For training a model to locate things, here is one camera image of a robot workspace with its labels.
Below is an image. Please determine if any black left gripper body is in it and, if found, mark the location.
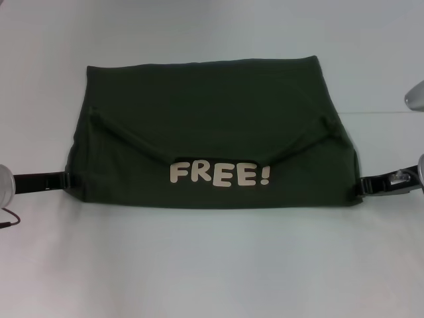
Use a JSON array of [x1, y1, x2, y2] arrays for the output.
[[13, 171, 52, 195]]

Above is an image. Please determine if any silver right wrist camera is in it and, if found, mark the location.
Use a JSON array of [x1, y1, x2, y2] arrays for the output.
[[403, 79, 424, 113]]

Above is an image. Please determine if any dark green shirt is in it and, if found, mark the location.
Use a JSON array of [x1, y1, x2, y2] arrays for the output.
[[64, 54, 364, 210]]

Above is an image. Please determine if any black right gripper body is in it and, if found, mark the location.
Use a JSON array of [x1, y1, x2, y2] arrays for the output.
[[380, 168, 422, 197]]

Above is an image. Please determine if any left arm cable with connector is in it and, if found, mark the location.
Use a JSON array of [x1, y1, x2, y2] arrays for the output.
[[0, 207, 23, 230]]

